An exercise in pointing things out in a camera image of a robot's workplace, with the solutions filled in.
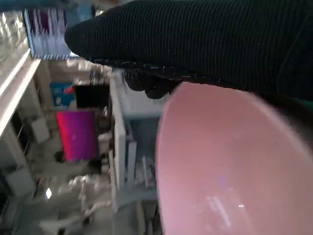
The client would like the black gloved robot right hand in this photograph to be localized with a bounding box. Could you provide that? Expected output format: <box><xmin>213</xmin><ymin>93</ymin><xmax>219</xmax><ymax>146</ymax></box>
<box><xmin>65</xmin><ymin>0</ymin><xmax>313</xmax><ymax>103</ymax></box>

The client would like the pink bowl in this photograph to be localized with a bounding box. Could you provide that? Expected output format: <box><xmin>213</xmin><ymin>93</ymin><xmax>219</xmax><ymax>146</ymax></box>
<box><xmin>155</xmin><ymin>82</ymin><xmax>313</xmax><ymax>235</ymax></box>

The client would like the magenta monitor screen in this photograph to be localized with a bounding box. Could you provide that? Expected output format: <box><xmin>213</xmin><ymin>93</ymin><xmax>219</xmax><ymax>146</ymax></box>
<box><xmin>55</xmin><ymin>110</ymin><xmax>100</xmax><ymax>162</ymax></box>

